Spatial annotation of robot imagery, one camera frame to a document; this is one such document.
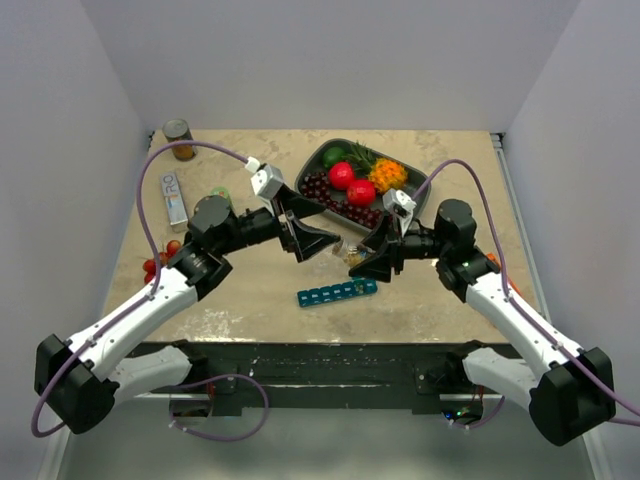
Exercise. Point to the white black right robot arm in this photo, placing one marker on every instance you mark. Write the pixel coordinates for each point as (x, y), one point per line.
(565, 389)

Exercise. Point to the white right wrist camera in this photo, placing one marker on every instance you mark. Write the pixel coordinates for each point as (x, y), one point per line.
(401, 207)

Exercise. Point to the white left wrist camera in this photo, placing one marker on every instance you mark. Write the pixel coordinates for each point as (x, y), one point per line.
(266, 180)

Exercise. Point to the orange pineapple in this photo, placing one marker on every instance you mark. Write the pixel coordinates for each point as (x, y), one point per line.
(383, 172)

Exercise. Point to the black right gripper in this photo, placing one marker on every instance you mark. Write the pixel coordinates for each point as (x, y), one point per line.
(377, 267)

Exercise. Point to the orange cardboard box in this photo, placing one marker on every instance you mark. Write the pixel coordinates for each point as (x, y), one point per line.
(493, 258)

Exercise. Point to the green lime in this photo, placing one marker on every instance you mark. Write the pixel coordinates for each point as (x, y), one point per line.
(332, 156)

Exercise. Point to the red pomegranate left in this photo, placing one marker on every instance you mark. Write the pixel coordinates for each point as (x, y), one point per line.
(341, 175)

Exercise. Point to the black table front rail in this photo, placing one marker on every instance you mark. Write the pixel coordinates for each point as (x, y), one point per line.
(233, 377)

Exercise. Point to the silver toothpaste box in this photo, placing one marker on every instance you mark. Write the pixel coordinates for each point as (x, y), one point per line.
(175, 205)

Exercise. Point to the red cherry cluster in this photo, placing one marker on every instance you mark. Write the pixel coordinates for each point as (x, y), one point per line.
(165, 254)

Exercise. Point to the teal weekly pill organizer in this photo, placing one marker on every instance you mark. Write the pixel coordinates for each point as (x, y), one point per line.
(355, 288)

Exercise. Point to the red pomegranate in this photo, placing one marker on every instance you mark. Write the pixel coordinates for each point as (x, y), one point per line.
(361, 193)
(341, 175)

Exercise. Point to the green cylindrical bottle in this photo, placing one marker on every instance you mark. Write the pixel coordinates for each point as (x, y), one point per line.
(222, 192)

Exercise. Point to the grey plastic fruit tray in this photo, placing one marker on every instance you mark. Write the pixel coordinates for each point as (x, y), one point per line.
(415, 178)

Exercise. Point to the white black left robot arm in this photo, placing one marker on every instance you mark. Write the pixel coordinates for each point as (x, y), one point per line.
(82, 378)

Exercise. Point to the clear pill bottle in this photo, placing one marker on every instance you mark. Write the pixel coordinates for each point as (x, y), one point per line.
(351, 254)

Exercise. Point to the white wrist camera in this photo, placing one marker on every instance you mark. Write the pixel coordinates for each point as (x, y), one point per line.
(266, 180)
(401, 207)

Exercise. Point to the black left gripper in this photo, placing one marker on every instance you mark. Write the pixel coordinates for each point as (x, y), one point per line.
(305, 239)

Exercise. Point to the tin food can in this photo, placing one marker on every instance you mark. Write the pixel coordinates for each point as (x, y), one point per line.
(177, 131)

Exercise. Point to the red pomegranate right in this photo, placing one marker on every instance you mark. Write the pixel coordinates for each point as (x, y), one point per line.
(361, 193)

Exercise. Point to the dark red grape bunch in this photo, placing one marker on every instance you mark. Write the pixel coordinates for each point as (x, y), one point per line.
(316, 186)

